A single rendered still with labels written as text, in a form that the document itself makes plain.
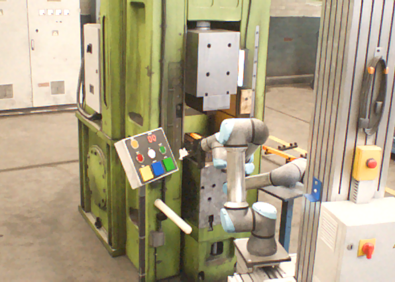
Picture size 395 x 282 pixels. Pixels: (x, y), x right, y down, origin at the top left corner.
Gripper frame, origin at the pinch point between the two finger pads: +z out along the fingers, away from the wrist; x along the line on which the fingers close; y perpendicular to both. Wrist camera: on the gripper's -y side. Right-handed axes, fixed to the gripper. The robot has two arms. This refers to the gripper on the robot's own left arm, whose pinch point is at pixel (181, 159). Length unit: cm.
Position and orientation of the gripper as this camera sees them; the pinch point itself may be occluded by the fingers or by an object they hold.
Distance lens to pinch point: 297.0
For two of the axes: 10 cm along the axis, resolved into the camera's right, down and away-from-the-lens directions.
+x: -5.9, 2.0, -7.8
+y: -3.7, -9.3, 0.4
